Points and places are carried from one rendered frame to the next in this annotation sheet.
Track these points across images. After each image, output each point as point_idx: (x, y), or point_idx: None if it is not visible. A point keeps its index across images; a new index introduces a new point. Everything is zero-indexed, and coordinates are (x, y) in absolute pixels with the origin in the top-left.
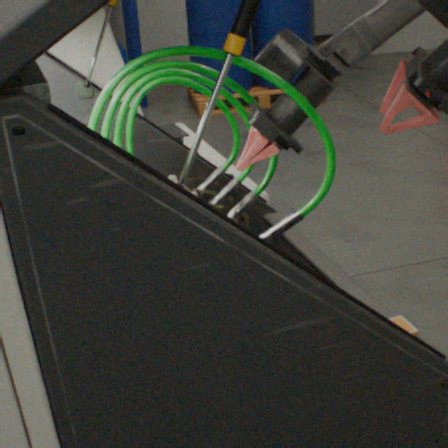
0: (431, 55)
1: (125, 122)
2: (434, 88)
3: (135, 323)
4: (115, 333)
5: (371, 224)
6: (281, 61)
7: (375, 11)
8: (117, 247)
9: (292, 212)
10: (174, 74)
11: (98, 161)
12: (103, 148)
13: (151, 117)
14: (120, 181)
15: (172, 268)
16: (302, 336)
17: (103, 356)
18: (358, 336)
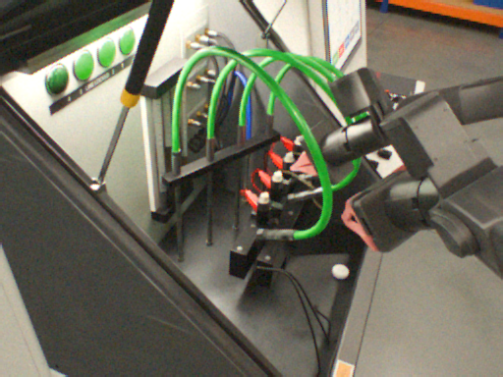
0: (401, 182)
1: (287, 79)
2: (371, 219)
3: (51, 252)
4: (39, 250)
5: None
6: (343, 98)
7: (478, 84)
8: (32, 201)
9: (291, 230)
10: (302, 61)
11: (13, 140)
12: (15, 134)
13: (500, 50)
14: (28, 162)
15: (72, 235)
16: (175, 334)
17: (33, 258)
18: (225, 365)
